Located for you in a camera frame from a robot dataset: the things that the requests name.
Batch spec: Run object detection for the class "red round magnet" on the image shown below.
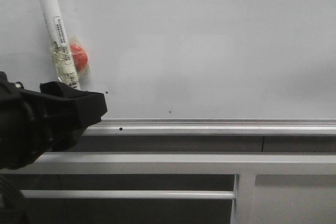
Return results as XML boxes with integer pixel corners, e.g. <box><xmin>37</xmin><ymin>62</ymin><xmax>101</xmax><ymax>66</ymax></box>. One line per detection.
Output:
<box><xmin>70</xmin><ymin>44</ymin><xmax>88</xmax><ymax>72</ymax></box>

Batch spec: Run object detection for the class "white whiteboard marker pen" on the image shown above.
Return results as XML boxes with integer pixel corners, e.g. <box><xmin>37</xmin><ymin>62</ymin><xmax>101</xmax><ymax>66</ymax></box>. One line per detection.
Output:
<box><xmin>39</xmin><ymin>0</ymin><xmax>80</xmax><ymax>90</ymax></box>

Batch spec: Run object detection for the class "white horizontal stand bar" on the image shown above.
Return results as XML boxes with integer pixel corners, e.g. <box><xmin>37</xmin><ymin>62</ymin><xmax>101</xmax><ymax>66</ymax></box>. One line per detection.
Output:
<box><xmin>21</xmin><ymin>190</ymin><xmax>236</xmax><ymax>200</ymax></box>

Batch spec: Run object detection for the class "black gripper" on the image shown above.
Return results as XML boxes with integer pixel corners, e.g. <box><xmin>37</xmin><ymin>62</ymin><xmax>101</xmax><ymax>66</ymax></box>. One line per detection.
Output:
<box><xmin>1</xmin><ymin>72</ymin><xmax>107</xmax><ymax>169</ymax></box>

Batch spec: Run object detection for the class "white whiteboard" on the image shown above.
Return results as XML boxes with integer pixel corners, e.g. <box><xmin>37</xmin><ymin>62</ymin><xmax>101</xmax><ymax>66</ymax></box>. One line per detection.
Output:
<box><xmin>1</xmin><ymin>0</ymin><xmax>335</xmax><ymax>120</ymax></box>

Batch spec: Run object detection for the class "aluminium whiteboard tray rail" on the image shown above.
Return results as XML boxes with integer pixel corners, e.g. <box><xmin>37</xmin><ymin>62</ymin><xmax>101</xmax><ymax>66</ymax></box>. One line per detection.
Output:
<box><xmin>83</xmin><ymin>119</ymin><xmax>335</xmax><ymax>136</ymax></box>

